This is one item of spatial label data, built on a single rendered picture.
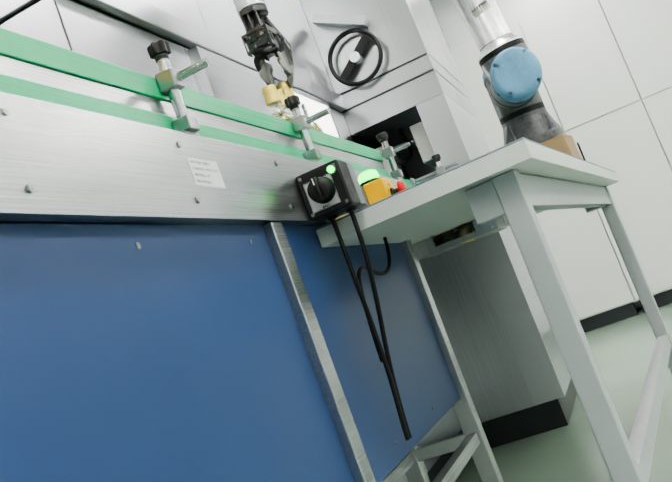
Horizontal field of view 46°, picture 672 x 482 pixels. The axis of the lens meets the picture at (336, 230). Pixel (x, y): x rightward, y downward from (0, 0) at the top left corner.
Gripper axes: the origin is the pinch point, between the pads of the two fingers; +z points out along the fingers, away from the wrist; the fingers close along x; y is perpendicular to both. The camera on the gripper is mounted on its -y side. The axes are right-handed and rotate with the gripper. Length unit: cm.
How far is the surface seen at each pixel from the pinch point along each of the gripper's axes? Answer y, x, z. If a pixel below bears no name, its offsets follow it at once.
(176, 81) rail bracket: 91, 16, 24
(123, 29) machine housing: 41.3, -14.9, -12.4
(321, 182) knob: 61, 21, 38
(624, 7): -375, 116, -73
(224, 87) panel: 7.7, -11.9, -3.9
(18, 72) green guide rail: 118, 14, 27
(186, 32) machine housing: 16.3, -12.7, -17.1
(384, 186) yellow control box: 30, 22, 38
